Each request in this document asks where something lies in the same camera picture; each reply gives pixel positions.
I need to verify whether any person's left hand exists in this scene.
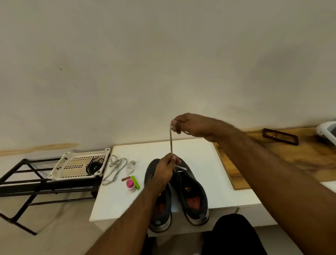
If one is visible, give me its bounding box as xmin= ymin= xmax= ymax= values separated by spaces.
xmin=152 ymin=152 xmax=183 ymax=192

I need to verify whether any person's right hand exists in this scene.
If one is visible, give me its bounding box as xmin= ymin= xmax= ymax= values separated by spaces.
xmin=169 ymin=112 xmax=235 ymax=144

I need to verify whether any grey shoelace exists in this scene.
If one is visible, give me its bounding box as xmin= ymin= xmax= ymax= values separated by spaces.
xmin=168 ymin=122 xmax=190 ymax=174

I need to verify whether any dark sneaker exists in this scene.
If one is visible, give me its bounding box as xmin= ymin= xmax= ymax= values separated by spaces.
xmin=143 ymin=158 xmax=173 ymax=234
xmin=170 ymin=157 xmax=211 ymax=227

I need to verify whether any grey shoelaces bundle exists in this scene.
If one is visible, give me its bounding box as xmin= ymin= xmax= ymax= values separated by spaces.
xmin=101 ymin=154 xmax=138 ymax=187

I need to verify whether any black shoelace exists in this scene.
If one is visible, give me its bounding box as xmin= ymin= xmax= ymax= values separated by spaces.
xmin=85 ymin=160 xmax=103 ymax=177
xmin=89 ymin=156 xmax=106 ymax=171

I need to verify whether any person's left forearm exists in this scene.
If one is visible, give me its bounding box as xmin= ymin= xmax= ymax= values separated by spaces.
xmin=83 ymin=181 xmax=168 ymax=255

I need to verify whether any person's right forearm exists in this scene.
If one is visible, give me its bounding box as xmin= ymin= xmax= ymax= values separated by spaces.
xmin=214 ymin=125 xmax=336 ymax=255

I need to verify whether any green marker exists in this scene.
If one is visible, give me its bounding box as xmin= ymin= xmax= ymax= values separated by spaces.
xmin=130 ymin=174 xmax=142 ymax=191

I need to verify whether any white perforated plastic tray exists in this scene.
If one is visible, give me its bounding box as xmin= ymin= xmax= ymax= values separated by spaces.
xmin=47 ymin=147 xmax=112 ymax=182

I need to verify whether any wooden board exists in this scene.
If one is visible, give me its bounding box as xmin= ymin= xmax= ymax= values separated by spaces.
xmin=212 ymin=125 xmax=336 ymax=191

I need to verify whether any black metal rack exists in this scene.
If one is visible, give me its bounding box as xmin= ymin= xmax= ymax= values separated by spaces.
xmin=0 ymin=156 xmax=104 ymax=236

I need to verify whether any white rounded device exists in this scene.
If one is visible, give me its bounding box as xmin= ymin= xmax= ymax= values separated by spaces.
xmin=315 ymin=120 xmax=336 ymax=147

